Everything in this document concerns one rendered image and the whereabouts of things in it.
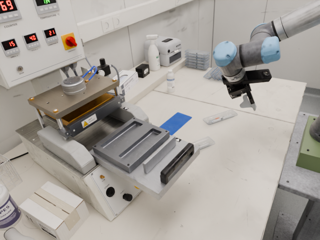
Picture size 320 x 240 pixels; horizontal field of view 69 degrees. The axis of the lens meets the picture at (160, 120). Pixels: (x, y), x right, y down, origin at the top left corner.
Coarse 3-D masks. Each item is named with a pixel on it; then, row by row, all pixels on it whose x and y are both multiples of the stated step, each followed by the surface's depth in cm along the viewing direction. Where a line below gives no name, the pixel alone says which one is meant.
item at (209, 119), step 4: (224, 112) 126; (228, 112) 125; (232, 112) 125; (212, 116) 124; (216, 116) 123; (220, 116) 123; (224, 116) 123; (228, 116) 123; (208, 120) 121; (212, 120) 120; (216, 120) 120
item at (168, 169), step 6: (192, 144) 71; (186, 150) 69; (192, 150) 72; (180, 156) 67; (186, 156) 69; (174, 162) 65; (180, 162) 67; (168, 168) 64; (174, 168) 65; (162, 174) 62; (168, 174) 63; (162, 180) 64
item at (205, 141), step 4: (208, 136) 110; (200, 140) 108; (204, 140) 108; (208, 140) 108; (212, 140) 108; (196, 144) 106; (200, 144) 106; (204, 144) 106; (208, 144) 106; (200, 148) 104
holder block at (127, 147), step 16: (128, 128) 85; (144, 128) 82; (160, 128) 81; (96, 144) 76; (112, 144) 78; (128, 144) 75; (144, 144) 77; (160, 144) 77; (112, 160) 71; (128, 160) 71
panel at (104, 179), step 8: (96, 168) 77; (104, 168) 79; (96, 176) 77; (104, 176) 77; (112, 176) 81; (96, 184) 77; (104, 184) 79; (112, 184) 81; (120, 184) 83; (128, 184) 86; (104, 192) 79; (120, 192) 83; (128, 192) 85; (136, 192) 88; (112, 200) 81; (120, 200) 83; (112, 208) 80; (120, 208) 83
